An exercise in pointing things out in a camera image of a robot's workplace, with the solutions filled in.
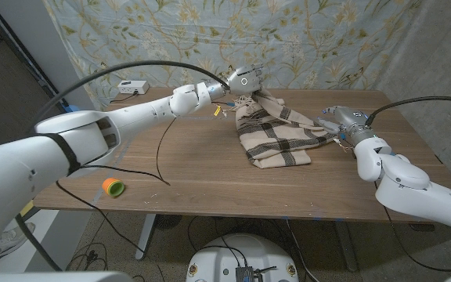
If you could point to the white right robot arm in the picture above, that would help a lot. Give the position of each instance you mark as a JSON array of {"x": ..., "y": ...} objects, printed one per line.
[{"x": 405, "y": 184}]

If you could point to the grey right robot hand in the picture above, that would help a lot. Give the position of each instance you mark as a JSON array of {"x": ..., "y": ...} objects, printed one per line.
[{"x": 351, "y": 122}]

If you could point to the orange and green cup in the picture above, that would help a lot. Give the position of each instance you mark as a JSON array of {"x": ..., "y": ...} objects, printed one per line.
[{"x": 114, "y": 187}]

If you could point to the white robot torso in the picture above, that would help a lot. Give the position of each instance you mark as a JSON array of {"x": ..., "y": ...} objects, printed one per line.
[{"x": 241, "y": 254}]

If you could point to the blue tape patch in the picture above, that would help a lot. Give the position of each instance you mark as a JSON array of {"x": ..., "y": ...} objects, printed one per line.
[{"x": 73, "y": 108}]

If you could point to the white power strip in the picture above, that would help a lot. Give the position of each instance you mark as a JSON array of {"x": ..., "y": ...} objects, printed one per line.
[{"x": 132, "y": 87}]

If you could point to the white table leg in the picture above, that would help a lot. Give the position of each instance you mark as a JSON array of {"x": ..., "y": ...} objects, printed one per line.
[{"x": 146, "y": 235}]

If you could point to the beige plaid scarf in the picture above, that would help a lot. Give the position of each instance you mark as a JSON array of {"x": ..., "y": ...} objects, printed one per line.
[{"x": 276, "y": 137}]

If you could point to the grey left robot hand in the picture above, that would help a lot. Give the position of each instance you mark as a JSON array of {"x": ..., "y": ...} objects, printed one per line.
[{"x": 243, "y": 80}]

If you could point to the dark round floor object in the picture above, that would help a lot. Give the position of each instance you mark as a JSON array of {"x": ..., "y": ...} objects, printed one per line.
[{"x": 168, "y": 221}]

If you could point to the floral printed backdrop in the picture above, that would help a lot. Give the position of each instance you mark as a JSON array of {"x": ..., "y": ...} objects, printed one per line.
[{"x": 288, "y": 39}]

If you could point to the grey table leg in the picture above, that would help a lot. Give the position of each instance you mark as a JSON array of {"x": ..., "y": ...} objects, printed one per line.
[{"x": 347, "y": 246}]

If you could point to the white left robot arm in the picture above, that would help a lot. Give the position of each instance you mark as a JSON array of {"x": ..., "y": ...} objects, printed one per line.
[{"x": 53, "y": 156}]

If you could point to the grey white sneaker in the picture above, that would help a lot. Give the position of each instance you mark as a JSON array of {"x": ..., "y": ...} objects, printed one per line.
[{"x": 12, "y": 239}]

